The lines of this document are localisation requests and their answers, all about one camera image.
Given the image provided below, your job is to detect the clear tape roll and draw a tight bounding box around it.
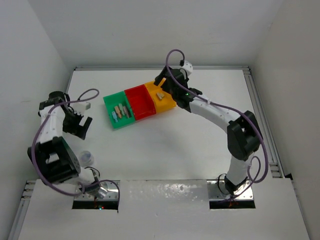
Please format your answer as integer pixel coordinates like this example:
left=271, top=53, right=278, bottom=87
left=78, top=150, right=95, bottom=167

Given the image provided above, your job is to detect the blue correction tape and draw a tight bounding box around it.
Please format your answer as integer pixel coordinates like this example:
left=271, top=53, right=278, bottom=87
left=111, top=111, right=119, bottom=123

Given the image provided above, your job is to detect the pink correction tape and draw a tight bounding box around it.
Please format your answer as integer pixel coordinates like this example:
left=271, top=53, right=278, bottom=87
left=123, top=106, right=131, bottom=119

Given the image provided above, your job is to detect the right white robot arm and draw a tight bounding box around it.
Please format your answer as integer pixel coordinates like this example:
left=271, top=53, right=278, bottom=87
left=153, top=67, right=264, bottom=196

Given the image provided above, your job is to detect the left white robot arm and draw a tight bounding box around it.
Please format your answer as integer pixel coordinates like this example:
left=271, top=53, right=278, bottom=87
left=27, top=91, right=101, bottom=197

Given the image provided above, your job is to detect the yellow plastic bin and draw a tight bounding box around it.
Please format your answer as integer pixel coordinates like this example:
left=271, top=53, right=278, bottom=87
left=144, top=80, right=177, bottom=114

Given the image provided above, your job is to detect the red plastic bin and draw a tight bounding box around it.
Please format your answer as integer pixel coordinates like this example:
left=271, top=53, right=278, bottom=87
left=124, top=84, right=156, bottom=121

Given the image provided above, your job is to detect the green plastic bin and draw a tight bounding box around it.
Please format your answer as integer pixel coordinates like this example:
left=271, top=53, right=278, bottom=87
left=103, top=91, right=136, bottom=129

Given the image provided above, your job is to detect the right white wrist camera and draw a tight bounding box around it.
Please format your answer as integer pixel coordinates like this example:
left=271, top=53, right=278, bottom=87
left=180, top=60, right=193, bottom=76

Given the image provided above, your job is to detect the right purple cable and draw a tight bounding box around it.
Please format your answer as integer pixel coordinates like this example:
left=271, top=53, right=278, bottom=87
left=165, top=49, right=270, bottom=201

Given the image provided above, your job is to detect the aluminium frame rail back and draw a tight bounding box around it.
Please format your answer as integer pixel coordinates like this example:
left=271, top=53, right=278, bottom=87
left=74, top=65, right=250, bottom=71

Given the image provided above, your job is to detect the aluminium frame rail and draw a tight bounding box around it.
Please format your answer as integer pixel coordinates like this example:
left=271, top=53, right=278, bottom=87
left=74, top=65, right=250, bottom=71
left=243, top=67, right=285, bottom=178

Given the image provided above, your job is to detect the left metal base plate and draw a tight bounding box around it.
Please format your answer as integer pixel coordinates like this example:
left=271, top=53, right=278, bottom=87
left=73, top=180, right=120, bottom=201

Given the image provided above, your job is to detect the metal base plate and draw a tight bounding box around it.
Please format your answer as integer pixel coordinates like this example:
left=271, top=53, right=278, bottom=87
left=73, top=180, right=120, bottom=201
left=207, top=179, right=254, bottom=201

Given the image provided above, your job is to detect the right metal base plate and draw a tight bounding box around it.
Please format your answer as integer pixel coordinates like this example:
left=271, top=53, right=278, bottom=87
left=207, top=179, right=254, bottom=201

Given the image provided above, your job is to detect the aluminium frame rail right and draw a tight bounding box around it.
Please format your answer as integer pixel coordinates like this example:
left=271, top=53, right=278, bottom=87
left=243, top=67, right=285, bottom=178

